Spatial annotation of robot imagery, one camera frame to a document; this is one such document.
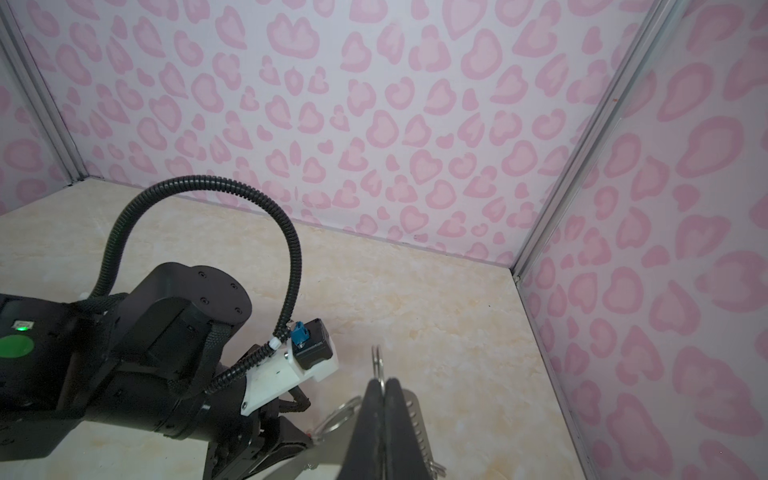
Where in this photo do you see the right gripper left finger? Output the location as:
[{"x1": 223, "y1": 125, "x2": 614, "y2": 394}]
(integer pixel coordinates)
[{"x1": 336, "y1": 379, "x2": 384, "y2": 480}]

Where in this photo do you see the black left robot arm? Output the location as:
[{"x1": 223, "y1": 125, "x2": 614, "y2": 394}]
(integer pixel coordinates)
[{"x1": 1, "y1": 263, "x2": 312, "y2": 479}]

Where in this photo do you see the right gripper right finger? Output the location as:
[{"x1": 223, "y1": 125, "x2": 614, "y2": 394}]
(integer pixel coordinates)
[{"x1": 384, "y1": 378, "x2": 432, "y2": 480}]

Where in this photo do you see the silver split key ring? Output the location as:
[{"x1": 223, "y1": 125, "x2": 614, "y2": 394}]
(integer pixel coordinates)
[{"x1": 369, "y1": 344, "x2": 388, "y2": 385}]

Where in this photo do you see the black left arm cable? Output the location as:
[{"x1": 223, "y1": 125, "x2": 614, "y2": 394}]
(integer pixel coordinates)
[{"x1": 86, "y1": 175, "x2": 304, "y2": 397}]

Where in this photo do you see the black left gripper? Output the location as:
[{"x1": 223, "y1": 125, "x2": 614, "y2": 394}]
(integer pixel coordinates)
[{"x1": 203, "y1": 387, "x2": 313, "y2": 479}]

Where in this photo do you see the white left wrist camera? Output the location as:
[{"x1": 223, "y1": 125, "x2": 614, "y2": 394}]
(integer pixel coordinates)
[{"x1": 240, "y1": 318, "x2": 339, "y2": 417}]

